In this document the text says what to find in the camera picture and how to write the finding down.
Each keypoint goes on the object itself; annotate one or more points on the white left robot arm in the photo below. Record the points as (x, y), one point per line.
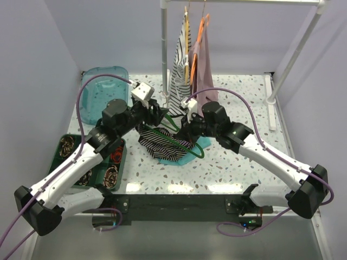
(40, 204)

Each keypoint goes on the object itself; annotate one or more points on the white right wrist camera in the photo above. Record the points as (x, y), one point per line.
(189, 106)

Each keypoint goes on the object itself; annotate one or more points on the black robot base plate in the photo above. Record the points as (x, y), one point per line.
(185, 208)

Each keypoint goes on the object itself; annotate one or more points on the yellow hanger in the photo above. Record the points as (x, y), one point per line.
(186, 37)

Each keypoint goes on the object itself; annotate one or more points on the white clothes rack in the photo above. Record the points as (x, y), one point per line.
(287, 63)

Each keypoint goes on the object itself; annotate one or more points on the orange hanger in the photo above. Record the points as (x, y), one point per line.
(204, 22)

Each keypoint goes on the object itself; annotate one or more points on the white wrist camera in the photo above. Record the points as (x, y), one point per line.
(189, 106)
(142, 92)

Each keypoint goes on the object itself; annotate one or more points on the teal transparent plastic bin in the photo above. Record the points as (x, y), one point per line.
(100, 91)

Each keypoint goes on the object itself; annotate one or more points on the dark green organizer tray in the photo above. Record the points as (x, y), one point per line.
(108, 173)

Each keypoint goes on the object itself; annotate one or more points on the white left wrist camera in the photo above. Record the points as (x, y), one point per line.
(142, 92)

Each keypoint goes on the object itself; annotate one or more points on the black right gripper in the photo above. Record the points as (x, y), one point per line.
(186, 131)

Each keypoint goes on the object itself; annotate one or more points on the pink tank top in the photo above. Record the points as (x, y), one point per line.
(203, 77)

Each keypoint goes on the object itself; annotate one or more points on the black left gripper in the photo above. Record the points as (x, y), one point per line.
(158, 113)

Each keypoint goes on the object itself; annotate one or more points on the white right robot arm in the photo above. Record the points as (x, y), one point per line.
(306, 186)

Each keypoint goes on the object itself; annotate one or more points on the green hanger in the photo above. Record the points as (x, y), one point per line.
(169, 124)

